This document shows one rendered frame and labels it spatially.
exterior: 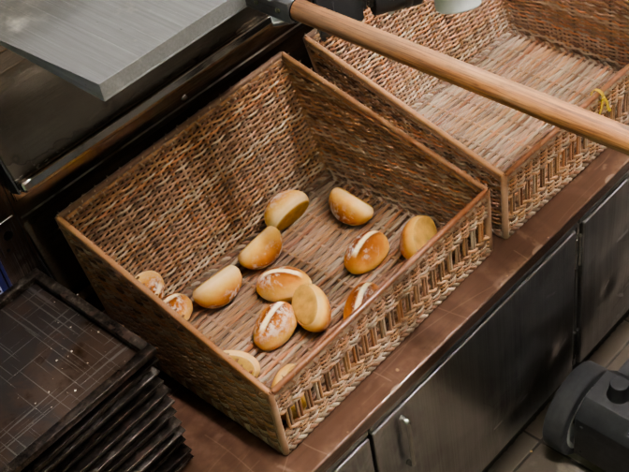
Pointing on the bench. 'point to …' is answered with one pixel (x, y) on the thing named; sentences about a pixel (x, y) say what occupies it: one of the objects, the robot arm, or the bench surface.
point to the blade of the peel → (107, 36)
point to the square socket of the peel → (281, 9)
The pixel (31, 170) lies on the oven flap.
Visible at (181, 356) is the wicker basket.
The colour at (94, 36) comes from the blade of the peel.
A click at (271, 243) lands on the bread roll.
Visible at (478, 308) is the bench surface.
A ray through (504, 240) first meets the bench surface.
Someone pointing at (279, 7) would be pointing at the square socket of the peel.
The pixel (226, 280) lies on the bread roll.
